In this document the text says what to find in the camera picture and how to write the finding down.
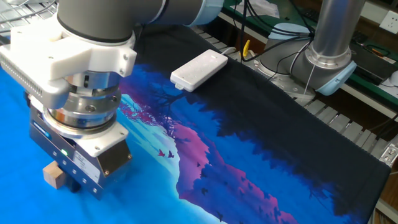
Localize white wall socket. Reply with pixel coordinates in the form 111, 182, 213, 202
379, 10, 398, 35

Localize small wooden block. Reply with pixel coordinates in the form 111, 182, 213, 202
42, 161, 67, 190

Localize yellow plastic clip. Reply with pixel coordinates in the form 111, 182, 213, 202
241, 39, 251, 58

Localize grey metal gripper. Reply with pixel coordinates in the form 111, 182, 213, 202
29, 104, 133, 201

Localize printed mountain landscape cloth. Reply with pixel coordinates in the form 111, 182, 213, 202
0, 24, 392, 224

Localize white paper sheet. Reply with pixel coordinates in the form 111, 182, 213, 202
247, 0, 280, 19

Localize green bench mat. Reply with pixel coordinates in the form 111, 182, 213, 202
221, 0, 398, 108

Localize white power cord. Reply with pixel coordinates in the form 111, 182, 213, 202
220, 46, 238, 57

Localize black cable on slotted table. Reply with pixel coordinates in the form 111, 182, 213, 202
0, 0, 58, 25

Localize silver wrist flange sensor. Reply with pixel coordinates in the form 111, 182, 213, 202
41, 70, 130, 158

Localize silver corner bracket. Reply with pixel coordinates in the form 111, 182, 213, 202
379, 142, 398, 168

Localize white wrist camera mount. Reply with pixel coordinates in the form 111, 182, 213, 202
0, 17, 138, 110

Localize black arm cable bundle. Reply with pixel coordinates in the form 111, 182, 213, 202
238, 0, 315, 82

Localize black flat device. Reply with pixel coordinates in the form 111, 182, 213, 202
350, 40, 398, 86

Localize white power strip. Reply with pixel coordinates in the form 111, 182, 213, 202
170, 49, 229, 93

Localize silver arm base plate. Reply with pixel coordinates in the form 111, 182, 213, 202
228, 49, 317, 101

